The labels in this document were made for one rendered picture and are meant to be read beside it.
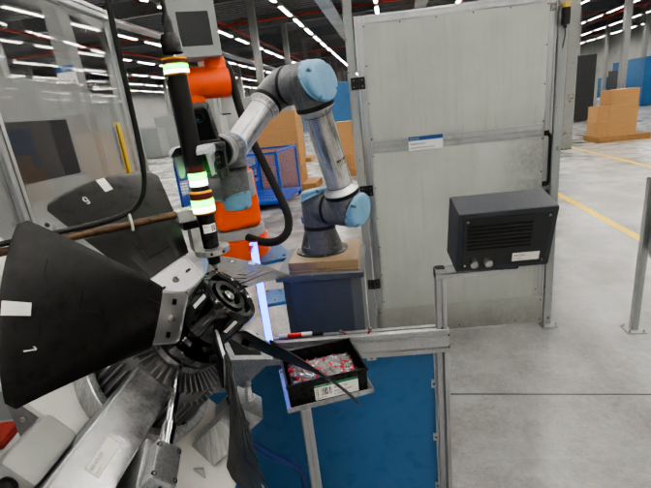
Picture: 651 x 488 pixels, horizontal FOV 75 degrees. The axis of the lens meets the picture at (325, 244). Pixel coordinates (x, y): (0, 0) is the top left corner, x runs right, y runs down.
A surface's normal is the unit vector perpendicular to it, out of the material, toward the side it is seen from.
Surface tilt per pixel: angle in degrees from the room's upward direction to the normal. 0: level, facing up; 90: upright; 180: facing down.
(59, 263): 73
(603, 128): 90
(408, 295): 90
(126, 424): 50
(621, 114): 90
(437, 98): 89
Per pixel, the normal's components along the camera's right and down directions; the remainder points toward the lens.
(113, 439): 0.69, -0.68
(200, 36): 0.33, 0.25
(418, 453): -0.04, 0.31
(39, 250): 0.82, -0.31
